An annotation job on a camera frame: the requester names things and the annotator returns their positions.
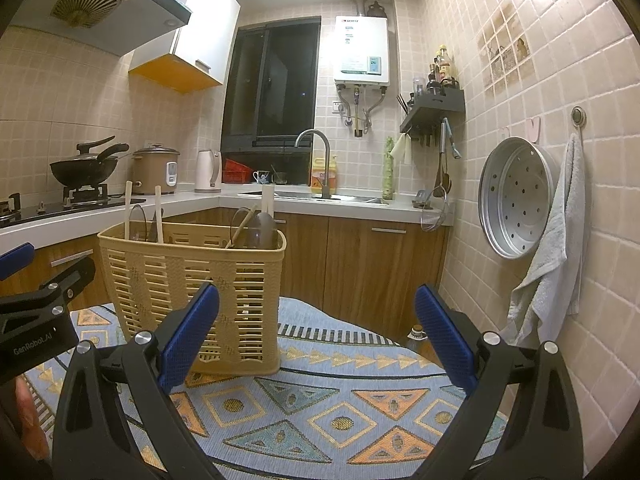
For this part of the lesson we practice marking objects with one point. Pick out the row of condiment bottles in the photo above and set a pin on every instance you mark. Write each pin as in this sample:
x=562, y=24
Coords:
x=442, y=72

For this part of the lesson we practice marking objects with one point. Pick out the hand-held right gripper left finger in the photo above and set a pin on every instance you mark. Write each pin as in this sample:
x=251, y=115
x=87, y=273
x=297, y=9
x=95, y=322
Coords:
x=192, y=330

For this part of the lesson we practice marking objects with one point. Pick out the black spoon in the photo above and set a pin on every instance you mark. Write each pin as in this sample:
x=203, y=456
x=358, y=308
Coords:
x=261, y=232

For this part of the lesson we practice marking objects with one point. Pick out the white wall socket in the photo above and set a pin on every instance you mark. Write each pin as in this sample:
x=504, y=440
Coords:
x=335, y=106

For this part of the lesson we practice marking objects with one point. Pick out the dark chopsticks bundle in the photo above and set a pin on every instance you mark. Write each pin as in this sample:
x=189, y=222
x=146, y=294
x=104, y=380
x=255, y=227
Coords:
x=403, y=102

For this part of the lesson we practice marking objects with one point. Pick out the wooden base cabinet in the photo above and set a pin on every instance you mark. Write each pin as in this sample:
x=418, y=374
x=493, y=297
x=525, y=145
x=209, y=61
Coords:
x=360, y=270

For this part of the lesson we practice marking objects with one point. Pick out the steel range hood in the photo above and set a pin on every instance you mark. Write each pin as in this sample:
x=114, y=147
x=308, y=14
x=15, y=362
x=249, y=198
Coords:
x=90, y=0

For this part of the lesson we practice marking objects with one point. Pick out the white wall cabinet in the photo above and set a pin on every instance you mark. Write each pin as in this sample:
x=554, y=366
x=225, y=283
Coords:
x=200, y=20

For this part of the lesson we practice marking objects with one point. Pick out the metal kitchen tongs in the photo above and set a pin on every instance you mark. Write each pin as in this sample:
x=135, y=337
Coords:
x=450, y=137

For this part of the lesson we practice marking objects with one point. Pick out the dark dish sponge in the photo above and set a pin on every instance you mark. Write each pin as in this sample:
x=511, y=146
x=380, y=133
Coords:
x=424, y=199

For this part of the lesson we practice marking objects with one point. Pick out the grey hanging towel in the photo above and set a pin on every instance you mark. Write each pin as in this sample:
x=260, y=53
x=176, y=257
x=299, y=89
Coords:
x=555, y=240

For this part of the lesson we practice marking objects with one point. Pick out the red plastic basket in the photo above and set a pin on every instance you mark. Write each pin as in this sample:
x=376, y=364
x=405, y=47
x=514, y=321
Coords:
x=237, y=172

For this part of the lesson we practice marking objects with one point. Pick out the person's left hand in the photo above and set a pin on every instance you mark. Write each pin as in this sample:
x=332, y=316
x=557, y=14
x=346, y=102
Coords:
x=30, y=415

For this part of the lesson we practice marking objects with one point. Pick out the brown rice cooker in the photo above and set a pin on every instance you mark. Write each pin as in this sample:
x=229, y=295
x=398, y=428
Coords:
x=152, y=172

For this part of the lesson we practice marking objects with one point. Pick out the black gas stove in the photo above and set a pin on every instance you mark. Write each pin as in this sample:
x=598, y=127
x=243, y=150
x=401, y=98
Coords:
x=60, y=207

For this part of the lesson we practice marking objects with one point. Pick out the metal exhaust pipe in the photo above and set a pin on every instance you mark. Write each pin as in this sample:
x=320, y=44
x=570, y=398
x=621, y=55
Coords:
x=359, y=2

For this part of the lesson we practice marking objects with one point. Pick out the brown clay jar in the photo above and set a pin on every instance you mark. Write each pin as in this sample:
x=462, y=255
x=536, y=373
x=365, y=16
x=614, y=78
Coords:
x=377, y=10

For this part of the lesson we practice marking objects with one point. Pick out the large metal steamer tray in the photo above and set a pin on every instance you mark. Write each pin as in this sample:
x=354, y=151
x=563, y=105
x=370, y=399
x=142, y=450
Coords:
x=515, y=200

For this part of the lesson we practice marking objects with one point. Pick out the metal mesh strainer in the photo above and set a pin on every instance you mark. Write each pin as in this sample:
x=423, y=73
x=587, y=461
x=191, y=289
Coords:
x=435, y=212

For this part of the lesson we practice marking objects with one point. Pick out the green loofah scrubber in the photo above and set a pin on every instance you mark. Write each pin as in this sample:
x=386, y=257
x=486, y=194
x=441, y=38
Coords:
x=388, y=170

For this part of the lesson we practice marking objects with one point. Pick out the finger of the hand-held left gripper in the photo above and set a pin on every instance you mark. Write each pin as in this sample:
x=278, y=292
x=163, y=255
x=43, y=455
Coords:
x=15, y=260
x=60, y=292

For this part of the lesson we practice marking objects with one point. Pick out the steel sink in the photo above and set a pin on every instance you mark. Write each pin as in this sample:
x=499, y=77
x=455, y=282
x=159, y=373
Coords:
x=295, y=194

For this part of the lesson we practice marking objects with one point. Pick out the white electric kettle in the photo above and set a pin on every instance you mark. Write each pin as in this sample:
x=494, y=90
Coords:
x=205, y=172

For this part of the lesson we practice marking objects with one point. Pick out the yellow plastic utensil basket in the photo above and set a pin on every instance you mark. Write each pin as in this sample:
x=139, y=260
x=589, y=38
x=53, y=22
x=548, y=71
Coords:
x=165, y=280

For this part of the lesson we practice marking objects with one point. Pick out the white hanging cloth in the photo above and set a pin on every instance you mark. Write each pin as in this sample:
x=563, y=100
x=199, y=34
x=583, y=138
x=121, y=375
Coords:
x=401, y=147

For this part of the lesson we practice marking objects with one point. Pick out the patterned table cloth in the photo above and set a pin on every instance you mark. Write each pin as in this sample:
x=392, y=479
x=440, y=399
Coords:
x=310, y=400

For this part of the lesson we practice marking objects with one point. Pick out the round metal wall hook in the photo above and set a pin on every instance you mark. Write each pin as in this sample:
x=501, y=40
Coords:
x=578, y=116

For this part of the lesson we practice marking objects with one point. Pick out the glass bottle with gold cap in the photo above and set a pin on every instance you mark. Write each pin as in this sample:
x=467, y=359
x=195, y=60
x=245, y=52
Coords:
x=417, y=334

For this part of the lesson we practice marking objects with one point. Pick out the white water heater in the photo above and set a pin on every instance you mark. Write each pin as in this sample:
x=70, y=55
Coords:
x=360, y=45

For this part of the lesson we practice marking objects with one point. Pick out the yellow detergent bottle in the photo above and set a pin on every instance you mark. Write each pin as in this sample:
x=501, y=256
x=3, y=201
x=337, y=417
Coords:
x=317, y=175

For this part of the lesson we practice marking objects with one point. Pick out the black wok with lid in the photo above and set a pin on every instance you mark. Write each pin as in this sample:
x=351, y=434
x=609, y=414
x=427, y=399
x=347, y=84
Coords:
x=80, y=170

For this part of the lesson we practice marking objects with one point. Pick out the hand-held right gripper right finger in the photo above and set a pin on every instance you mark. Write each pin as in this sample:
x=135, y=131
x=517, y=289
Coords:
x=445, y=335

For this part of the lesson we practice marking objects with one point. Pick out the white patterned cup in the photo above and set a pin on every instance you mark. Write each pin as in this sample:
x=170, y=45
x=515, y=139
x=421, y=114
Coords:
x=261, y=177

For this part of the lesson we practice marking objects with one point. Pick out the dark window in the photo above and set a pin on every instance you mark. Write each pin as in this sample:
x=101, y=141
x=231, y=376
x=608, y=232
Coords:
x=270, y=90

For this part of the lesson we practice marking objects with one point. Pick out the pale wooden stick utensil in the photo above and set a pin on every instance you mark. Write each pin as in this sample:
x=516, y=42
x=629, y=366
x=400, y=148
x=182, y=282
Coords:
x=129, y=210
x=159, y=215

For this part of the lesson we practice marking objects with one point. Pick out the steel faucet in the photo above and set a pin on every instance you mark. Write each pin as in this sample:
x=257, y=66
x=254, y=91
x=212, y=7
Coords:
x=326, y=165

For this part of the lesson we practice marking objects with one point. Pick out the wooden spoon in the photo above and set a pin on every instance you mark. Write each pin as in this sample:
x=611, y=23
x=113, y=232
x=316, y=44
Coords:
x=242, y=227

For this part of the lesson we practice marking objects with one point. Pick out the black wall shelf rack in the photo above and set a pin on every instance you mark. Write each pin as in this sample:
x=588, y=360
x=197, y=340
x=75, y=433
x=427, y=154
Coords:
x=435, y=107

